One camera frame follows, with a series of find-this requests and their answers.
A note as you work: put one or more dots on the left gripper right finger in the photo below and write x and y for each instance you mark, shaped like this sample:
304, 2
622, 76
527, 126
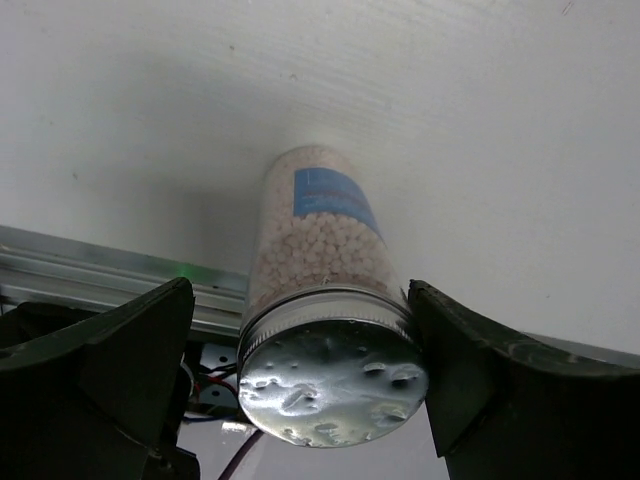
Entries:
503, 404

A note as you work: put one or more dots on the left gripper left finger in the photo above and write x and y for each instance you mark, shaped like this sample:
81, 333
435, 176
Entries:
89, 395

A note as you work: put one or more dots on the blue label metal-lid jar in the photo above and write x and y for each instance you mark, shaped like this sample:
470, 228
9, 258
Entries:
317, 233

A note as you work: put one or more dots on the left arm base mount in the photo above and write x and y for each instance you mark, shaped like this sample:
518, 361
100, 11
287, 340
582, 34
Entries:
211, 370

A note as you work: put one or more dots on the aluminium table frame rail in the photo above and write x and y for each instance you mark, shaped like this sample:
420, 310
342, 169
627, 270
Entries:
42, 268

